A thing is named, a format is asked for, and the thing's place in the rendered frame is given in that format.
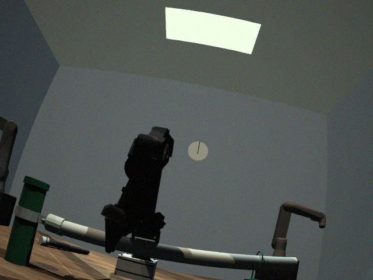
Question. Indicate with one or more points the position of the dark green post with cap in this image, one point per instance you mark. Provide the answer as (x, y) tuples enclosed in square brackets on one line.
[(23, 231)]

